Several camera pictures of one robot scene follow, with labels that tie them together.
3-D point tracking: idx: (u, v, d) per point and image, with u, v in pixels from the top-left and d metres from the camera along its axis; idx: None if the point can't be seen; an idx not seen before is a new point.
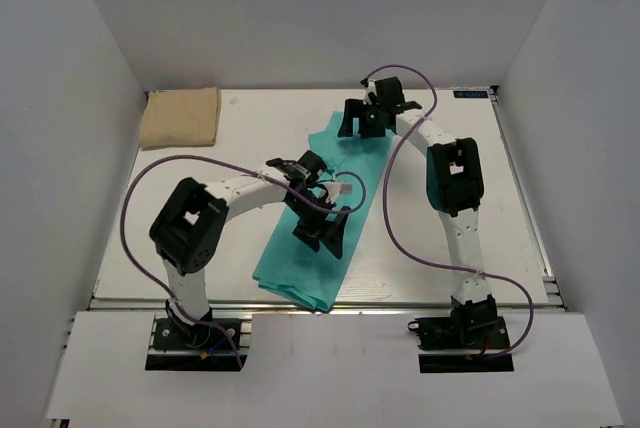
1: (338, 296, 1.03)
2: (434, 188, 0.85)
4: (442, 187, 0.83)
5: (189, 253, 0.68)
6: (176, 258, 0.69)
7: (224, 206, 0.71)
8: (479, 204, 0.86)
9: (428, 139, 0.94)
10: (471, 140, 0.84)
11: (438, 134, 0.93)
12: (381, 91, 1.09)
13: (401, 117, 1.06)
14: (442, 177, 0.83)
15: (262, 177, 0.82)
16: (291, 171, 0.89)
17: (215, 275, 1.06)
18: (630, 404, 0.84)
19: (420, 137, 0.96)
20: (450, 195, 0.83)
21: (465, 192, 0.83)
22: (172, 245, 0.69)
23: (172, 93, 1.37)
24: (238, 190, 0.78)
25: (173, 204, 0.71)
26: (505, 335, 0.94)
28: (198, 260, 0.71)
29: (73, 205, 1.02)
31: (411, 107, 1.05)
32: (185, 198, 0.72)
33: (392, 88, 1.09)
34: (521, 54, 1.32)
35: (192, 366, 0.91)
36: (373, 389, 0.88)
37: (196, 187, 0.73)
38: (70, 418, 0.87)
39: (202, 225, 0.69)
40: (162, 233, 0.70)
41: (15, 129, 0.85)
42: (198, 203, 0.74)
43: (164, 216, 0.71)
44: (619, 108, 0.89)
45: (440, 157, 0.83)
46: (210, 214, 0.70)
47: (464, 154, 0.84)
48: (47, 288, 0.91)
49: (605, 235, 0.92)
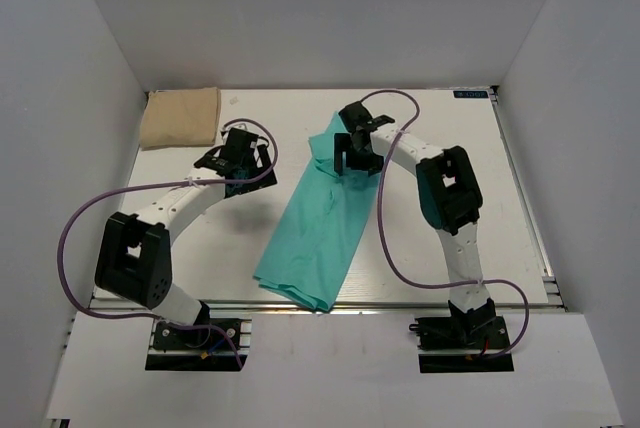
1: (338, 296, 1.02)
2: (431, 205, 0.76)
4: (441, 202, 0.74)
5: (147, 288, 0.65)
6: (134, 297, 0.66)
7: (163, 231, 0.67)
8: (478, 215, 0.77)
9: (413, 154, 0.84)
10: (460, 149, 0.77)
11: (422, 146, 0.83)
12: (348, 117, 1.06)
13: (375, 136, 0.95)
14: (439, 192, 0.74)
15: (193, 183, 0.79)
16: (223, 167, 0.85)
17: (218, 272, 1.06)
18: (630, 404, 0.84)
19: (404, 155, 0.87)
20: (451, 211, 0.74)
21: (464, 205, 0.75)
22: (126, 288, 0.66)
23: (171, 93, 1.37)
24: (174, 206, 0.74)
25: (111, 245, 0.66)
26: (505, 335, 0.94)
28: (157, 290, 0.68)
29: (73, 205, 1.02)
31: (384, 123, 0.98)
32: (119, 235, 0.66)
33: (357, 111, 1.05)
34: (521, 54, 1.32)
35: (191, 366, 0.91)
36: (372, 389, 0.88)
37: (129, 219, 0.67)
38: (69, 418, 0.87)
39: (147, 260, 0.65)
40: (111, 277, 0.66)
41: (15, 130, 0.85)
42: (137, 235, 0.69)
43: (106, 260, 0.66)
44: (620, 107, 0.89)
45: (431, 170, 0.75)
46: (151, 247, 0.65)
47: (454, 164, 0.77)
48: (46, 288, 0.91)
49: (605, 235, 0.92)
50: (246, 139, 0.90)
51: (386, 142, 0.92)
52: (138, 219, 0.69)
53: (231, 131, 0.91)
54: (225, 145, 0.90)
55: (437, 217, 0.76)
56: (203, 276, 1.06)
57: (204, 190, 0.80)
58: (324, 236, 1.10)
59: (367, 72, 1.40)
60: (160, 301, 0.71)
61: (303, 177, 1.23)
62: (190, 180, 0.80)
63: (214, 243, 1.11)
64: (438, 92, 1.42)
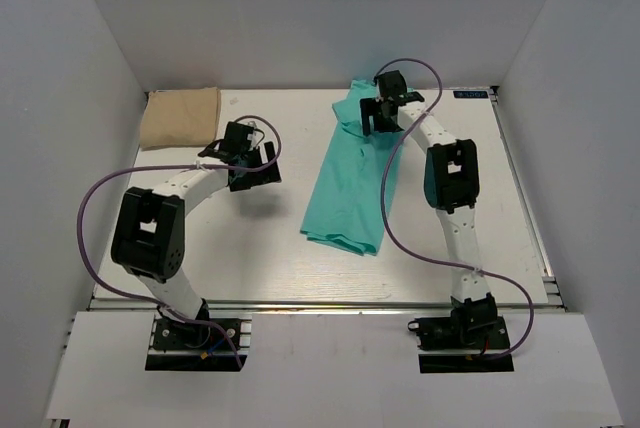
1: (383, 241, 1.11)
2: (431, 185, 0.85)
4: (440, 186, 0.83)
5: (163, 258, 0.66)
6: (150, 268, 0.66)
7: (179, 201, 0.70)
8: (475, 201, 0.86)
9: (428, 137, 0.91)
10: (470, 141, 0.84)
11: (438, 132, 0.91)
12: (382, 84, 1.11)
13: (403, 111, 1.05)
14: (441, 176, 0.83)
15: (200, 166, 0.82)
16: (225, 156, 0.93)
17: (217, 271, 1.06)
18: (631, 405, 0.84)
19: (420, 135, 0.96)
20: (447, 195, 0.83)
21: (461, 192, 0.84)
22: (142, 257, 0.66)
23: (172, 93, 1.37)
24: (186, 184, 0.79)
25: (127, 218, 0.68)
26: (505, 335, 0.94)
28: (172, 262, 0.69)
29: (73, 205, 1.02)
31: (415, 98, 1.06)
32: (136, 207, 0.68)
33: (392, 80, 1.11)
34: (521, 54, 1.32)
35: (192, 366, 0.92)
36: (372, 390, 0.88)
37: (146, 193, 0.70)
38: (70, 418, 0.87)
39: (166, 228, 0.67)
40: (127, 249, 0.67)
41: (14, 130, 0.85)
42: (151, 210, 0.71)
43: (123, 233, 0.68)
44: (620, 107, 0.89)
45: (439, 156, 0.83)
46: (170, 214, 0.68)
47: (463, 154, 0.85)
48: (46, 288, 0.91)
49: (605, 234, 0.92)
50: (244, 131, 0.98)
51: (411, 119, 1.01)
52: (153, 195, 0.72)
53: (227, 125, 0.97)
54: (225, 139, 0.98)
55: (435, 197, 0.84)
56: (203, 276, 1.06)
57: (211, 174, 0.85)
58: (362, 191, 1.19)
59: (367, 72, 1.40)
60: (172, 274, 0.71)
61: (334, 139, 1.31)
62: (197, 163, 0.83)
63: (215, 241, 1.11)
64: (438, 92, 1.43)
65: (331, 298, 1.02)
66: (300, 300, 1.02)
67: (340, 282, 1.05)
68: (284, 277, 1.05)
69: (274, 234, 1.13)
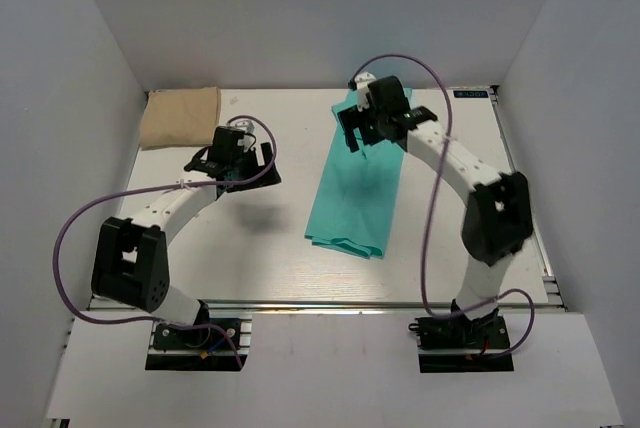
1: (388, 243, 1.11)
2: (476, 235, 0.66)
4: (488, 234, 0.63)
5: (146, 293, 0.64)
6: (133, 302, 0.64)
7: (160, 233, 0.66)
8: (521, 249, 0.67)
9: (461, 171, 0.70)
10: (520, 174, 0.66)
11: (474, 164, 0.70)
12: (378, 97, 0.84)
13: (413, 135, 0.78)
14: (488, 221, 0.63)
15: (184, 186, 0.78)
16: (215, 169, 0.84)
17: (218, 270, 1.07)
18: (630, 405, 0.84)
19: (452, 172, 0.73)
20: (499, 243, 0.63)
21: (514, 239, 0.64)
22: (123, 292, 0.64)
23: (172, 93, 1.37)
24: (168, 208, 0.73)
25: (106, 249, 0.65)
26: (505, 335, 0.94)
28: (156, 293, 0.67)
29: (72, 205, 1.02)
31: (427, 119, 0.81)
32: (115, 239, 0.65)
33: (391, 90, 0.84)
34: (521, 54, 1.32)
35: (192, 366, 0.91)
36: (372, 390, 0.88)
37: (125, 223, 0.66)
38: (69, 418, 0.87)
39: (146, 262, 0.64)
40: (109, 284, 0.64)
41: (14, 130, 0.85)
42: (132, 240, 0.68)
43: (102, 267, 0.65)
44: (620, 106, 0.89)
45: (483, 196, 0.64)
46: (150, 246, 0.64)
47: (509, 190, 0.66)
48: (46, 288, 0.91)
49: (605, 234, 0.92)
50: (234, 138, 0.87)
51: (429, 148, 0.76)
52: (132, 223, 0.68)
53: (215, 131, 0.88)
54: (214, 146, 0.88)
55: (483, 249, 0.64)
56: (203, 276, 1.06)
57: (196, 193, 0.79)
58: (365, 194, 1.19)
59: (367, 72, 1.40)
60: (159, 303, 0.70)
61: (334, 142, 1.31)
62: (181, 183, 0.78)
63: (216, 241, 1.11)
64: (438, 92, 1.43)
65: (331, 298, 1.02)
66: (300, 300, 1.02)
67: (340, 282, 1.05)
68: (284, 276, 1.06)
69: (274, 234, 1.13)
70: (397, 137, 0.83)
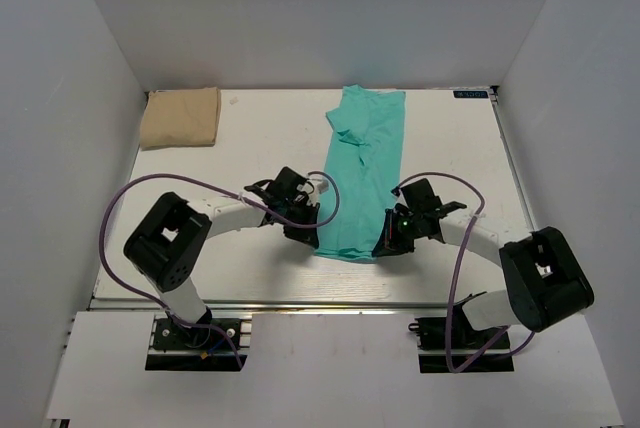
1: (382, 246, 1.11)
2: (524, 301, 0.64)
4: (539, 299, 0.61)
5: (167, 270, 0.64)
6: (153, 274, 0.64)
7: (206, 221, 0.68)
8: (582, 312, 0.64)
9: (493, 238, 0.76)
10: (551, 230, 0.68)
11: (504, 230, 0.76)
12: (411, 197, 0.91)
13: (444, 221, 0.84)
14: (530, 283, 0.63)
15: (241, 198, 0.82)
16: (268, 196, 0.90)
17: (213, 277, 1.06)
18: (631, 405, 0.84)
19: (482, 240, 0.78)
20: (553, 310, 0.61)
21: (570, 303, 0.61)
22: (150, 261, 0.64)
23: (172, 94, 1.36)
24: (221, 206, 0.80)
25: (154, 218, 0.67)
26: (505, 335, 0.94)
28: (175, 277, 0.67)
29: (72, 205, 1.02)
31: (455, 207, 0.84)
32: (165, 212, 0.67)
33: (422, 191, 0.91)
34: (521, 54, 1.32)
35: (192, 366, 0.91)
36: (372, 390, 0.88)
37: (178, 201, 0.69)
38: (69, 418, 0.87)
39: (182, 240, 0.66)
40: (138, 249, 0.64)
41: (14, 129, 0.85)
42: (177, 219, 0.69)
43: (141, 231, 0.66)
44: (620, 106, 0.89)
45: (521, 254, 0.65)
46: (193, 228, 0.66)
47: (547, 247, 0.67)
48: (45, 289, 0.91)
49: (606, 235, 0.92)
50: (296, 180, 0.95)
51: (459, 227, 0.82)
52: (184, 205, 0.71)
53: (283, 169, 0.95)
54: (275, 180, 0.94)
55: (536, 319, 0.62)
56: (205, 277, 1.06)
57: (248, 209, 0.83)
58: (365, 199, 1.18)
59: (367, 72, 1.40)
60: (175, 287, 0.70)
61: (331, 148, 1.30)
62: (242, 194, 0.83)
63: (216, 244, 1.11)
64: (439, 92, 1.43)
65: (332, 298, 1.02)
66: (300, 300, 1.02)
67: (340, 282, 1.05)
68: (284, 277, 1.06)
69: (274, 234, 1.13)
70: (432, 229, 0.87)
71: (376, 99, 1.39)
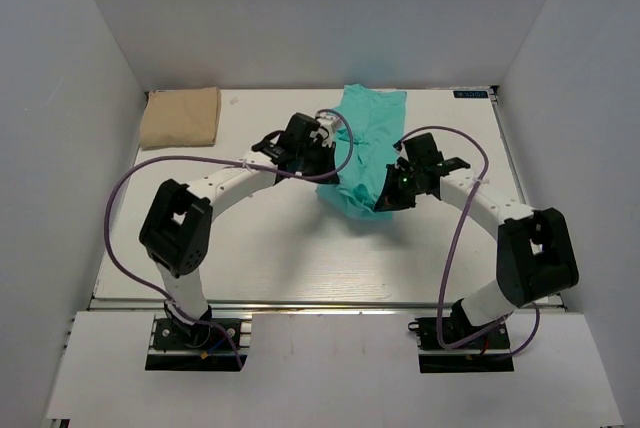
1: (384, 243, 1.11)
2: (511, 277, 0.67)
4: (524, 277, 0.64)
5: (182, 256, 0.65)
6: (168, 261, 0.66)
7: (206, 206, 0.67)
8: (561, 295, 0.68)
9: (493, 210, 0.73)
10: (553, 210, 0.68)
11: (507, 203, 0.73)
12: (414, 151, 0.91)
13: (445, 180, 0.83)
14: (524, 261, 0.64)
15: (246, 166, 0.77)
16: (279, 156, 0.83)
17: (213, 277, 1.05)
18: (630, 404, 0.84)
19: (481, 210, 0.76)
20: (535, 287, 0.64)
21: (555, 283, 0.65)
22: (164, 248, 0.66)
23: (172, 94, 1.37)
24: (223, 184, 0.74)
25: (159, 208, 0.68)
26: (505, 335, 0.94)
28: (191, 260, 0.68)
29: (72, 204, 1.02)
31: (459, 166, 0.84)
32: (168, 201, 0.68)
33: (425, 146, 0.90)
34: (521, 54, 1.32)
35: (192, 366, 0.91)
36: (372, 390, 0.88)
37: (179, 188, 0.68)
38: (69, 418, 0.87)
39: (187, 228, 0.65)
40: (154, 238, 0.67)
41: (14, 130, 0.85)
42: (183, 204, 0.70)
43: (151, 222, 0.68)
44: (620, 106, 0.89)
45: (519, 231, 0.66)
46: (195, 215, 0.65)
47: (545, 227, 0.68)
48: (46, 289, 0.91)
49: (606, 234, 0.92)
50: (308, 129, 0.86)
51: (459, 190, 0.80)
52: (187, 189, 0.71)
53: (293, 117, 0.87)
54: (285, 132, 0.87)
55: (519, 291, 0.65)
56: (206, 277, 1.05)
57: (255, 175, 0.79)
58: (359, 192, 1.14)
59: (367, 72, 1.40)
60: (195, 267, 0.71)
61: None
62: (244, 162, 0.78)
63: (217, 244, 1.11)
64: (439, 92, 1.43)
65: (331, 298, 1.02)
66: (300, 300, 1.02)
67: (340, 282, 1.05)
68: (284, 276, 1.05)
69: (274, 233, 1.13)
70: (430, 185, 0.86)
71: (376, 99, 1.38)
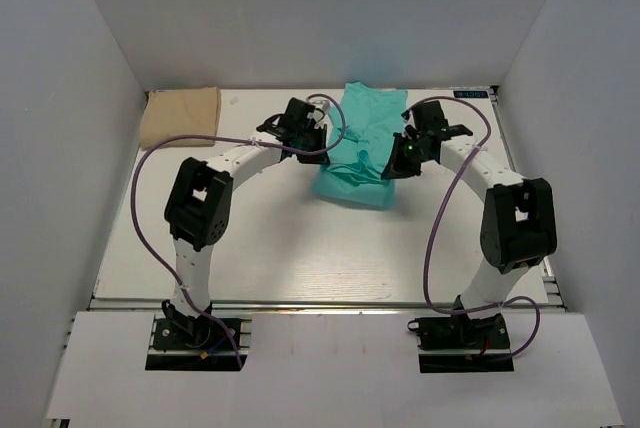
1: (384, 243, 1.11)
2: (493, 238, 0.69)
4: (505, 239, 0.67)
5: (208, 227, 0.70)
6: (195, 233, 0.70)
7: (228, 179, 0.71)
8: (537, 262, 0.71)
9: (484, 175, 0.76)
10: (542, 182, 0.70)
11: (498, 170, 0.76)
12: (420, 117, 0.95)
13: (446, 145, 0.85)
14: (507, 226, 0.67)
15: (255, 144, 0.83)
16: (282, 136, 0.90)
17: (215, 277, 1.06)
18: (630, 404, 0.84)
19: (475, 174, 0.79)
20: (513, 251, 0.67)
21: (533, 248, 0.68)
22: (191, 222, 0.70)
23: (172, 93, 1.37)
24: (238, 160, 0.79)
25: (182, 185, 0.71)
26: (505, 335, 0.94)
28: (215, 230, 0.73)
29: (72, 204, 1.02)
31: (461, 133, 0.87)
32: (190, 178, 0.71)
33: (431, 113, 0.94)
34: (521, 54, 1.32)
35: (191, 366, 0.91)
36: (372, 390, 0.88)
37: (199, 165, 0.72)
38: (69, 418, 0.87)
39: (212, 201, 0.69)
40: (179, 214, 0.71)
41: (14, 130, 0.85)
42: (204, 180, 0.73)
43: (176, 199, 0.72)
44: (620, 106, 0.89)
45: (505, 196, 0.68)
46: (218, 188, 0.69)
47: (532, 197, 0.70)
48: (46, 289, 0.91)
49: (606, 233, 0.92)
50: (304, 111, 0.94)
51: (457, 156, 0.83)
52: (207, 166, 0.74)
53: (290, 100, 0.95)
54: (285, 115, 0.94)
55: (497, 252, 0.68)
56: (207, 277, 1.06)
57: (264, 152, 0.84)
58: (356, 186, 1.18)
59: (367, 72, 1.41)
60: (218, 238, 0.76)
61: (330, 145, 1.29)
62: (253, 140, 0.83)
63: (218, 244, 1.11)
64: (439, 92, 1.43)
65: (332, 298, 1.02)
66: (299, 300, 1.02)
67: (340, 282, 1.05)
68: (284, 276, 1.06)
69: (274, 233, 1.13)
70: (432, 149, 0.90)
71: (377, 98, 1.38)
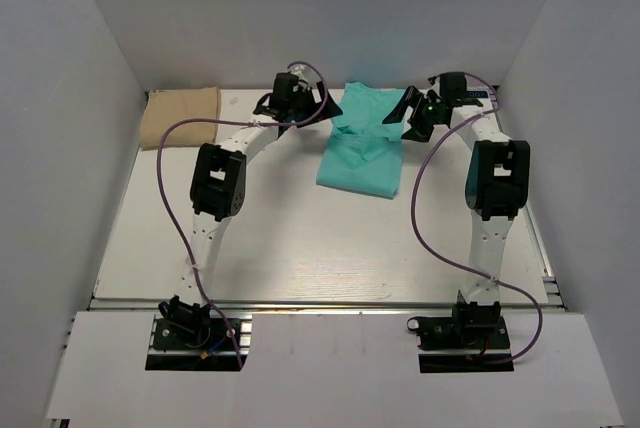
1: (385, 243, 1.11)
2: (472, 184, 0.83)
4: (481, 186, 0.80)
5: (230, 200, 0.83)
6: (220, 207, 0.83)
7: (242, 157, 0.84)
8: (516, 213, 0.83)
9: (480, 135, 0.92)
10: (525, 144, 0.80)
11: (492, 132, 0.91)
12: (444, 84, 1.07)
13: (458, 110, 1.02)
14: (484, 176, 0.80)
15: (256, 125, 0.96)
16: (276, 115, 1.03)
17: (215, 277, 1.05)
18: (630, 403, 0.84)
19: (472, 132, 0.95)
20: (485, 198, 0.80)
21: (505, 197, 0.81)
22: (214, 199, 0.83)
23: (172, 93, 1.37)
24: (246, 140, 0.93)
25: (201, 168, 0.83)
26: (505, 335, 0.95)
28: (236, 203, 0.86)
29: (72, 202, 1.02)
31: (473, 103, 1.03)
32: (208, 161, 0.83)
33: (455, 82, 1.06)
34: (521, 54, 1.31)
35: (192, 366, 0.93)
36: (372, 389, 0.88)
37: (215, 149, 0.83)
38: (69, 418, 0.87)
39: (232, 178, 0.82)
40: (201, 194, 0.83)
41: (15, 129, 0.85)
42: (219, 162, 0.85)
43: (198, 180, 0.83)
44: (620, 105, 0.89)
45: (487, 153, 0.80)
46: (236, 167, 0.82)
47: (514, 157, 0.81)
48: (47, 287, 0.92)
49: (605, 232, 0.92)
50: (290, 86, 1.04)
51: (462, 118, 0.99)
52: (221, 149, 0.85)
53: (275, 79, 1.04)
54: (273, 92, 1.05)
55: (474, 198, 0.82)
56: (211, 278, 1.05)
57: (265, 132, 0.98)
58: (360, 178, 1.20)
59: (367, 71, 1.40)
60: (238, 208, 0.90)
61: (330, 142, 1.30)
62: (254, 122, 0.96)
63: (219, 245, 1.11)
64: None
65: (332, 298, 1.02)
66: (300, 300, 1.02)
67: (341, 282, 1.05)
68: (284, 276, 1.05)
69: (275, 232, 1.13)
70: (446, 116, 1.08)
71: (379, 98, 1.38)
